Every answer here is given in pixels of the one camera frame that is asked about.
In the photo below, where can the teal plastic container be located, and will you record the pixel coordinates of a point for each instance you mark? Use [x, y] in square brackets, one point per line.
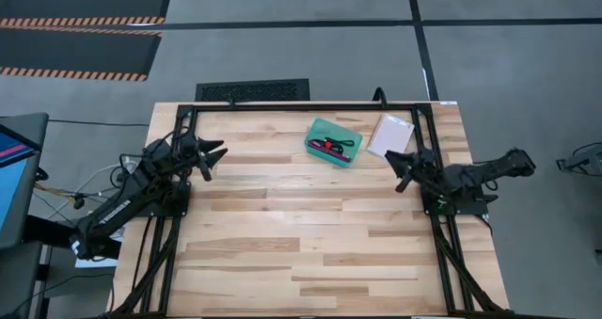
[312, 154]

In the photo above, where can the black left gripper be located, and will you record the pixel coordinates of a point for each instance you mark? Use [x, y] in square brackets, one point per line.
[190, 149]

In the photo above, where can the black floor vent grate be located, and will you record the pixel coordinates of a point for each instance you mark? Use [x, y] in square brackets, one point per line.
[252, 90]

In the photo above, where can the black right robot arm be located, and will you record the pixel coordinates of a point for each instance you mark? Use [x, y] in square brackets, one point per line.
[475, 175]

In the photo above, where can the grey metal stand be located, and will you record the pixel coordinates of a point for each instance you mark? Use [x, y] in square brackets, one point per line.
[583, 161]

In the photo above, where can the white paper sheet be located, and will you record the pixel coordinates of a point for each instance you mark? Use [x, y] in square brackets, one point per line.
[94, 263]

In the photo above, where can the black hazard-striped floor mat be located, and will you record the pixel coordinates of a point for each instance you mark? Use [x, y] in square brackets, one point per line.
[84, 4]
[75, 51]

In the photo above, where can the black aluminium table frame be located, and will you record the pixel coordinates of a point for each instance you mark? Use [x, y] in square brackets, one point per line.
[305, 107]

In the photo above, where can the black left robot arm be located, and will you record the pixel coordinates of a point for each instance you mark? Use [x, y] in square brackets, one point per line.
[127, 196]

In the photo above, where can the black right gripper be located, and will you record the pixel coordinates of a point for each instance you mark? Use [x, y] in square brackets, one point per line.
[421, 166]

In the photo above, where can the computer monitor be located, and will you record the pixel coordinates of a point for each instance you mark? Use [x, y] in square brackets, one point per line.
[14, 182]

